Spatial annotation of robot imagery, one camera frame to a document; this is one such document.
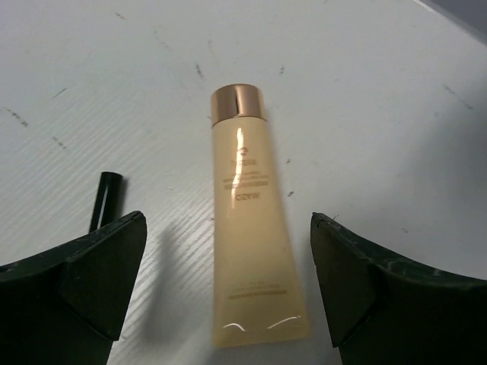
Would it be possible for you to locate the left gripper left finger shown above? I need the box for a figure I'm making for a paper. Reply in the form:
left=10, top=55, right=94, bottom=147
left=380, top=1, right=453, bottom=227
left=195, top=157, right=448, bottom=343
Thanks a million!
left=1, top=211, right=147, bottom=364

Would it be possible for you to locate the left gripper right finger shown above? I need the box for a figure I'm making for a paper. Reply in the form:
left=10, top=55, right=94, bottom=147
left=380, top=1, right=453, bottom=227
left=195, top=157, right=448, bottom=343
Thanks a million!
left=310, top=213, right=486, bottom=364

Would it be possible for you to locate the dark red lip gloss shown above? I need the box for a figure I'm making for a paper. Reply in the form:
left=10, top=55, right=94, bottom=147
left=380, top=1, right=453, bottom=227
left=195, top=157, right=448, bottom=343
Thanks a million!
left=88, top=171, right=123, bottom=233

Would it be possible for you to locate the gold cream tube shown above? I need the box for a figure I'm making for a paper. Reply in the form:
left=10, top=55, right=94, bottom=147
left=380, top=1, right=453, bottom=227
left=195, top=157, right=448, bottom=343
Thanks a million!
left=211, top=84, right=310, bottom=347

